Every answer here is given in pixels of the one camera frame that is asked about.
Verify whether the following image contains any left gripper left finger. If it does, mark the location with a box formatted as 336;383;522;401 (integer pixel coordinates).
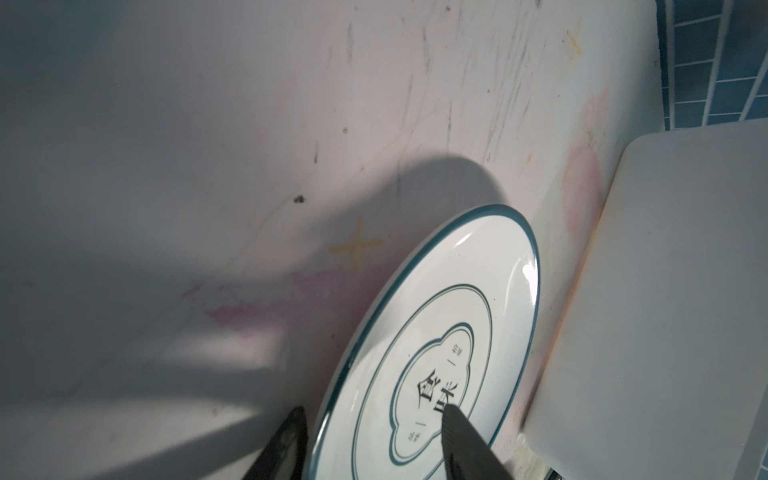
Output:
242;406;308;480

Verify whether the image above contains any white plastic bin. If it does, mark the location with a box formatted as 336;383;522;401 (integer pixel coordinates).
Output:
523;119;767;479

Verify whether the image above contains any white plate thin dark rim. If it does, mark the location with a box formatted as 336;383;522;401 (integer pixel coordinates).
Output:
303;204;540;479

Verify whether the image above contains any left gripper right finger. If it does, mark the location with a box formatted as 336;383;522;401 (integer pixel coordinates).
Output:
441;404;513;480

